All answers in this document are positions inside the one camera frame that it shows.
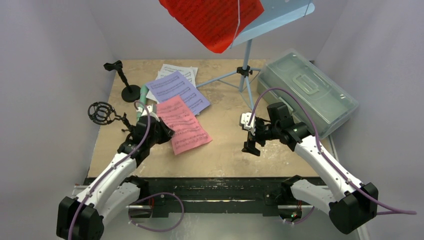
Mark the black tripod mic stand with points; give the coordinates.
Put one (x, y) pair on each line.
(102, 113)

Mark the white sheet music page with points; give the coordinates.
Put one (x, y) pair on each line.
(168, 69)

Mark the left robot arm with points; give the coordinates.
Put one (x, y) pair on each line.
(85, 216)

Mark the black round-base mic stand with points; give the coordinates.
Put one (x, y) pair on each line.
(130, 92)

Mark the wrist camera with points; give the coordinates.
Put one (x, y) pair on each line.
(150, 110)
(247, 122)

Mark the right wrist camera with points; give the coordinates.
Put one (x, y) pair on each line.
(247, 122)

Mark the translucent green storage box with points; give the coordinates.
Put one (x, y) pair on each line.
(307, 91)

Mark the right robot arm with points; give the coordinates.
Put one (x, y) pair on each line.
(344, 200)

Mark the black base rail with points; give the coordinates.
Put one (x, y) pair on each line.
(267, 196)

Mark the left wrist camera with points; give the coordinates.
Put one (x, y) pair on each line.
(150, 110)

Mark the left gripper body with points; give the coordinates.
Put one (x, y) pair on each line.
(160, 135)

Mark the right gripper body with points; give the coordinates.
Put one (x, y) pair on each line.
(257, 133)

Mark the red paper sheet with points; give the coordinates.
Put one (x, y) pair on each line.
(214, 23)

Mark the teal toy microphone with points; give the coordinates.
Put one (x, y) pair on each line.
(143, 99)

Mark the pink sheet music page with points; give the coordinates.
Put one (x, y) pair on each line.
(188, 133)

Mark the lavender sheet music page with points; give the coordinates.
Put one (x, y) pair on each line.
(174, 85)

